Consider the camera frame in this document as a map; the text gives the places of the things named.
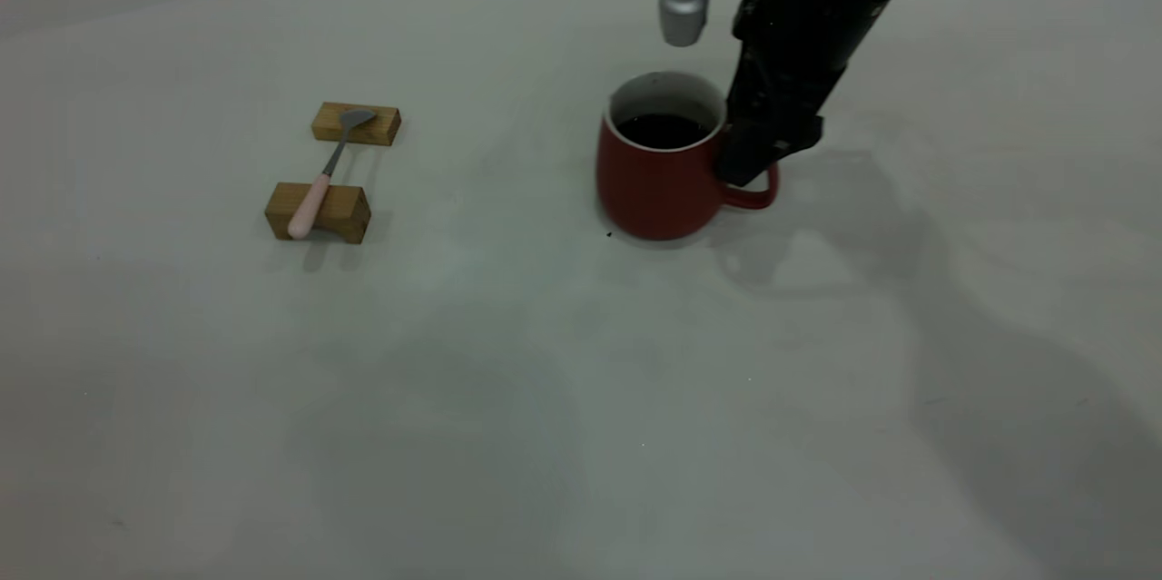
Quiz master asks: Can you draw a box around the arched wooden block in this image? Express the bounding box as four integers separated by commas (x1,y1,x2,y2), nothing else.
264,182,372,245

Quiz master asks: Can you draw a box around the pink handled metal spoon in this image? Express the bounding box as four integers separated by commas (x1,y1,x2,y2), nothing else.
288,109,378,241

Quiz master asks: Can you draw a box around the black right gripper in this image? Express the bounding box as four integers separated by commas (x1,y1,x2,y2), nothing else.
716,0,909,187

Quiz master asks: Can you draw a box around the red ceramic cup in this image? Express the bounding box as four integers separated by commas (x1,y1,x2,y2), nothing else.
596,71,781,242

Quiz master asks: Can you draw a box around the flat rectangular wooden block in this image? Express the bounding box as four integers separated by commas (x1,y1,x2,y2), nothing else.
311,103,402,148

